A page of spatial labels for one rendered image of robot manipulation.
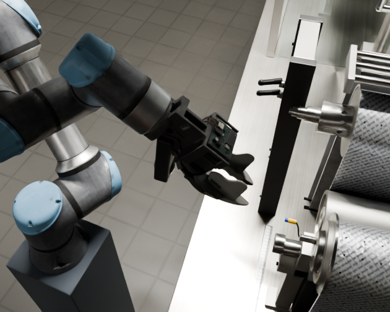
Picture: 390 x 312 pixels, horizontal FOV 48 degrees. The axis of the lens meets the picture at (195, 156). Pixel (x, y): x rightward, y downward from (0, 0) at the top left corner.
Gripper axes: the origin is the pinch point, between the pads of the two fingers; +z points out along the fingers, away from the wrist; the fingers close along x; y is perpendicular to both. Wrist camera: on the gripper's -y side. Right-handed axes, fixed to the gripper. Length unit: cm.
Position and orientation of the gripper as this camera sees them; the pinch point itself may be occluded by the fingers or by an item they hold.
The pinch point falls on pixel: (241, 191)
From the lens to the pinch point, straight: 75.4
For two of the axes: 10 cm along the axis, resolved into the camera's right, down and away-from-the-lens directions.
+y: 6.2, -3.5, -7.1
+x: 2.7, -7.5, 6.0
